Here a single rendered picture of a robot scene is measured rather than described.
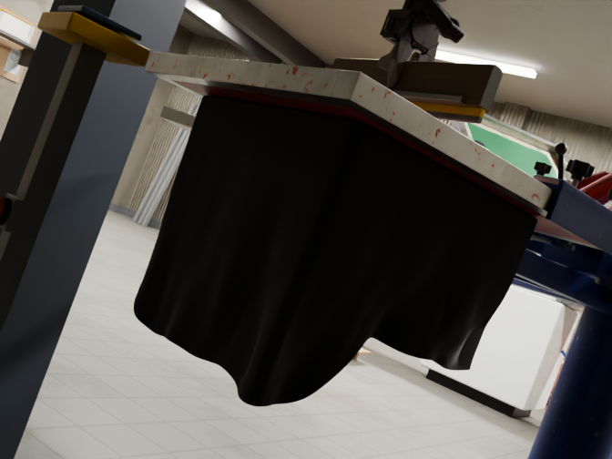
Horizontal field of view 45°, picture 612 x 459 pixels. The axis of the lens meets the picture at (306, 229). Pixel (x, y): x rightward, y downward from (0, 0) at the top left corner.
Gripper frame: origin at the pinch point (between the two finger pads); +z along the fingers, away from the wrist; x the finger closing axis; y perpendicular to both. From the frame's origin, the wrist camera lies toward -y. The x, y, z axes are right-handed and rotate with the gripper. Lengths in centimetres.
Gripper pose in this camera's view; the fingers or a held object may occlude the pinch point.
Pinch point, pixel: (401, 87)
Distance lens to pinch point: 140.7
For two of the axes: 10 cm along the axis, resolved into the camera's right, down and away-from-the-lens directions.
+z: -3.6, 9.3, 0.0
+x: -7.1, -2.7, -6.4
